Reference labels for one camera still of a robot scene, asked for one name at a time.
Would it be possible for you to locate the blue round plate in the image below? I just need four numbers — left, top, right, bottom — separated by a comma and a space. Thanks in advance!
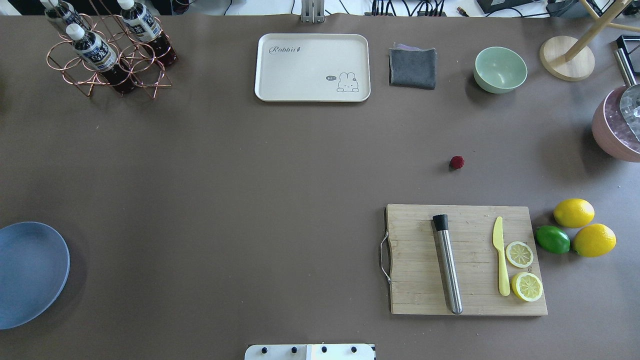
0, 221, 70, 330

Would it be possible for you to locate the red strawberry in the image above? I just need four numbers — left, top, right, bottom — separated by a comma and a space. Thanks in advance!
449, 155, 466, 170

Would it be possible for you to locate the cream rabbit tray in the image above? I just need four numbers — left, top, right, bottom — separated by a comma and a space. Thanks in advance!
254, 33, 371, 103

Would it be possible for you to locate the steel muddler black tip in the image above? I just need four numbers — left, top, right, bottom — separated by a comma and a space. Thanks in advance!
432, 214, 464, 315

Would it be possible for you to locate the grey folded cloth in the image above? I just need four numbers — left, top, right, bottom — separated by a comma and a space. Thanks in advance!
388, 42, 438, 91

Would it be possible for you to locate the green bowl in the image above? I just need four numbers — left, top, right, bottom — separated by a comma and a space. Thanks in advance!
473, 47, 528, 94

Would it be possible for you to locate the lemon slice upper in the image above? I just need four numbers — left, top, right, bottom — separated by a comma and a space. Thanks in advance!
505, 241, 534, 269

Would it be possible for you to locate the lemon slice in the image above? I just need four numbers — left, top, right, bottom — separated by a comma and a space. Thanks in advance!
505, 241, 534, 269
510, 272, 544, 302

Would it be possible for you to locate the yellow plastic knife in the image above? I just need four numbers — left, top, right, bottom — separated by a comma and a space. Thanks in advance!
492, 216, 511, 297

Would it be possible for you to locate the lemon slice lower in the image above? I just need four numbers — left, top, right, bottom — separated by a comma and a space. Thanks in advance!
510, 272, 544, 302

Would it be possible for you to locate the tea bottle back right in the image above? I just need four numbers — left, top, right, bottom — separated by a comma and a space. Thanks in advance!
118, 0, 178, 68

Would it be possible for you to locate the tea bottle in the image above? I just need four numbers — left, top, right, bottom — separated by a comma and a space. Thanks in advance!
40, 0, 92, 38
65, 23, 137, 94
118, 0, 178, 68

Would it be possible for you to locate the green lime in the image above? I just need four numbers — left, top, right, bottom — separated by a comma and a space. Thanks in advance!
534, 225, 571, 255

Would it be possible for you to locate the yellow lemon upper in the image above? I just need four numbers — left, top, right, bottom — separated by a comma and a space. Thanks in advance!
553, 198, 595, 229

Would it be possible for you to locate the yellow lemon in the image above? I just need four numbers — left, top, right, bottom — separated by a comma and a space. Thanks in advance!
553, 198, 595, 229
573, 223, 617, 258

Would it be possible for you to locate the tea bottle front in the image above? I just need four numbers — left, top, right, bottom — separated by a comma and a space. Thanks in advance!
65, 23, 137, 94

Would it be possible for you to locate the wooden cup tree stand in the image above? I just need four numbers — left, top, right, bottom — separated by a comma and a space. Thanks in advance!
539, 0, 640, 82

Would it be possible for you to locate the yellow lemon lower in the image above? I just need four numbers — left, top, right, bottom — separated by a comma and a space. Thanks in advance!
573, 223, 617, 258

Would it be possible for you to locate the pink ice bowl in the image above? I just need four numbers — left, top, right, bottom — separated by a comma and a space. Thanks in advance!
591, 85, 640, 163

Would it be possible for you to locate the tea bottle back left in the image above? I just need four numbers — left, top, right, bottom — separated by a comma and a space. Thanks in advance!
40, 0, 92, 38

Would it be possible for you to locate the aluminium frame post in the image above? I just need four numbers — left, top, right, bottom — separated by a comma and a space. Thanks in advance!
301, 0, 325, 24

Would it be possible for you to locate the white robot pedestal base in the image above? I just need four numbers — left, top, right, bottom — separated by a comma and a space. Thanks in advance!
244, 342, 377, 360

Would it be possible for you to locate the copper wire bottle rack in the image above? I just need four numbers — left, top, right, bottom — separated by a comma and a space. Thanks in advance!
46, 0, 173, 99

